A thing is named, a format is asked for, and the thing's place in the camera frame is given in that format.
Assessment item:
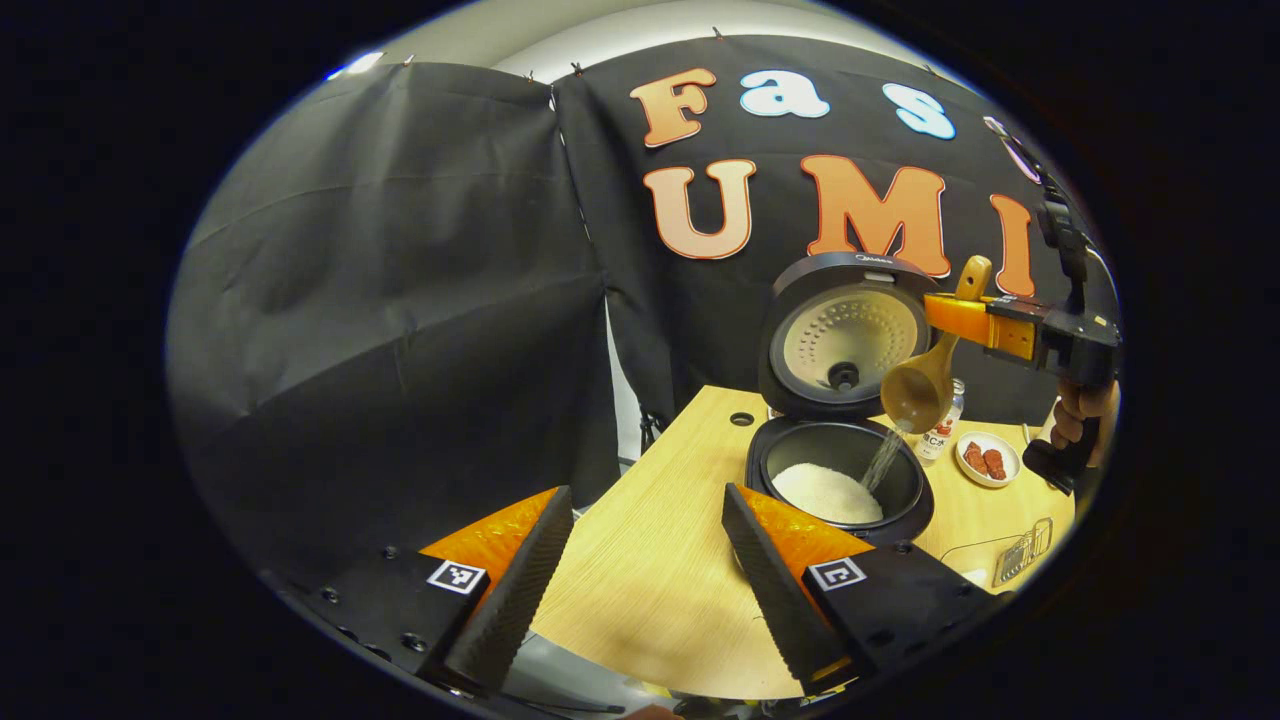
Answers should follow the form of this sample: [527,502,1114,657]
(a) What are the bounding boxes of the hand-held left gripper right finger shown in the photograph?
[722,483,1011,696]

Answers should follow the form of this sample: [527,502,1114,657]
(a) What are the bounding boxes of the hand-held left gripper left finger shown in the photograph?
[262,485,576,698]

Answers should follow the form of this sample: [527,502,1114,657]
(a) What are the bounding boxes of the wooden spoon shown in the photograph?
[880,255,994,434]

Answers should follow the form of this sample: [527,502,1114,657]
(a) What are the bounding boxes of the white rice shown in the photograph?
[772,420,911,526]

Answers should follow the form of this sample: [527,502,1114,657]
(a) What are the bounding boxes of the black rice cooker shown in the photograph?
[745,252,941,546]

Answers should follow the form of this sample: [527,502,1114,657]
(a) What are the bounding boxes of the clear drink bottle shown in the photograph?
[915,378,966,466]

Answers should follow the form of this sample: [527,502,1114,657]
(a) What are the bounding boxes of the white round plate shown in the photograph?
[955,431,1023,489]

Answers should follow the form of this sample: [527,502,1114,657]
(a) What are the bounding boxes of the pale shallow container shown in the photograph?
[938,538,1011,593]

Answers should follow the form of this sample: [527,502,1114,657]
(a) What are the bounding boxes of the black backdrop cloth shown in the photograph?
[165,35,1121,601]

